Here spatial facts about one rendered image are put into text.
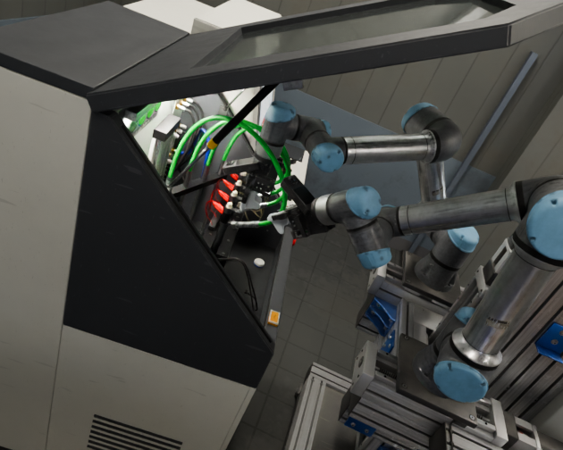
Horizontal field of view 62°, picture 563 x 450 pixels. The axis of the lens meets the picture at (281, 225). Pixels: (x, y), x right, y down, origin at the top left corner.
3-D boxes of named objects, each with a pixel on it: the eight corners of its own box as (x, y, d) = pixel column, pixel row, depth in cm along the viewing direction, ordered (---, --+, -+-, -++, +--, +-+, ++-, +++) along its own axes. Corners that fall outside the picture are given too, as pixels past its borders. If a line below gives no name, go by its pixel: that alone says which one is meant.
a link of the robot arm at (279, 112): (303, 114, 127) (274, 108, 123) (289, 149, 133) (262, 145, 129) (294, 102, 133) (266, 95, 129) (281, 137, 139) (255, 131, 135)
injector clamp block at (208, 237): (215, 290, 158) (227, 256, 150) (187, 280, 158) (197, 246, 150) (235, 237, 187) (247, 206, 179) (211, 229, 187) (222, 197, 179)
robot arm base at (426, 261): (450, 274, 179) (465, 255, 174) (453, 298, 166) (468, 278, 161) (414, 258, 180) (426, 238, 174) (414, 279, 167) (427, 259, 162)
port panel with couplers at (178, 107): (166, 177, 164) (187, 94, 148) (157, 173, 164) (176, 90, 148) (178, 162, 175) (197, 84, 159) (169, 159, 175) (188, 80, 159)
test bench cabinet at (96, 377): (192, 517, 177) (256, 390, 136) (42, 470, 172) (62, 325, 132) (231, 372, 237) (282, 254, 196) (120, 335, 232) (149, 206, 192)
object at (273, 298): (258, 379, 140) (275, 343, 132) (244, 374, 140) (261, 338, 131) (281, 259, 193) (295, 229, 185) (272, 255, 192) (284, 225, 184)
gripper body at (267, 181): (268, 200, 139) (281, 165, 133) (241, 190, 139) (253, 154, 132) (272, 188, 146) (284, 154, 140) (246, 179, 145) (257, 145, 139)
